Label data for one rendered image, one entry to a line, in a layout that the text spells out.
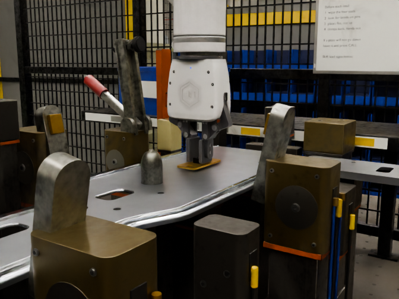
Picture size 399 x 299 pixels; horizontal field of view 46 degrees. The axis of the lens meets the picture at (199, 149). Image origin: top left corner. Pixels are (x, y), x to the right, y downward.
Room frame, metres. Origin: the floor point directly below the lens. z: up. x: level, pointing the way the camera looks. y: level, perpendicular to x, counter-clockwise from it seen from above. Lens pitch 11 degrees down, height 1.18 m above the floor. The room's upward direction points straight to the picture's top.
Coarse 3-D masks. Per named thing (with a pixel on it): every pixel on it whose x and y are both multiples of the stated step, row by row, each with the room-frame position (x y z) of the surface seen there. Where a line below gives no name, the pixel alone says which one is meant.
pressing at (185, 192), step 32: (224, 160) 0.83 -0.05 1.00; (256, 160) 0.83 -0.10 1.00; (96, 192) 0.62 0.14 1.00; (128, 192) 0.63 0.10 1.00; (160, 192) 0.62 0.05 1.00; (192, 192) 0.62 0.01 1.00; (224, 192) 0.63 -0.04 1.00; (0, 224) 0.49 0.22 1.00; (32, 224) 0.49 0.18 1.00; (128, 224) 0.50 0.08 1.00; (160, 224) 0.52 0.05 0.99; (0, 256) 0.41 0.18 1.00; (0, 288) 0.36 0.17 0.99
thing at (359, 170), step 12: (312, 156) 0.87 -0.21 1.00; (348, 168) 0.76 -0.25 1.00; (360, 168) 0.76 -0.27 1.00; (372, 168) 0.76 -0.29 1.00; (384, 168) 0.81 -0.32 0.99; (396, 168) 0.76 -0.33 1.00; (360, 180) 0.73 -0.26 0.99; (372, 180) 0.72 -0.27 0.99; (384, 180) 0.71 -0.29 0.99; (396, 180) 0.70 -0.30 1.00
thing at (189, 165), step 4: (196, 160) 0.77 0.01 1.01; (212, 160) 0.80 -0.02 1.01; (216, 160) 0.80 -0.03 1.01; (220, 160) 0.80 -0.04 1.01; (180, 164) 0.76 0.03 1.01; (184, 164) 0.76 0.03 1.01; (188, 164) 0.76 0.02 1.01; (192, 164) 0.76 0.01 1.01; (196, 164) 0.76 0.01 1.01; (200, 164) 0.76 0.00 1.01; (204, 164) 0.76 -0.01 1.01; (208, 164) 0.77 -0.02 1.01; (188, 168) 0.74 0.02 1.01; (192, 168) 0.74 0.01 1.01; (196, 168) 0.74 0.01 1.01
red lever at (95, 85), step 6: (84, 78) 0.92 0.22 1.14; (90, 78) 0.91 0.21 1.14; (90, 84) 0.91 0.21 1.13; (96, 84) 0.90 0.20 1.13; (96, 90) 0.90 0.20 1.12; (102, 90) 0.89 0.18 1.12; (108, 90) 0.90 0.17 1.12; (102, 96) 0.89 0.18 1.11; (108, 96) 0.89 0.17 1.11; (108, 102) 0.89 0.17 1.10; (114, 102) 0.88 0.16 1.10; (114, 108) 0.88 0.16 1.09; (120, 108) 0.87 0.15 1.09; (120, 114) 0.87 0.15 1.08; (138, 120) 0.86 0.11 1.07; (138, 126) 0.85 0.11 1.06
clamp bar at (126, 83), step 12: (120, 48) 0.85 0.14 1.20; (132, 48) 0.86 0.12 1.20; (144, 48) 0.85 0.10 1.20; (120, 60) 0.85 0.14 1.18; (132, 60) 0.87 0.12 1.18; (120, 72) 0.85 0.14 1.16; (132, 72) 0.87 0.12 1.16; (120, 84) 0.85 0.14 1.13; (132, 84) 0.87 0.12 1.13; (132, 96) 0.85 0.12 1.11; (132, 108) 0.84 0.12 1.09; (144, 108) 0.87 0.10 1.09; (144, 120) 0.86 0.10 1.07; (144, 132) 0.86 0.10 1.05
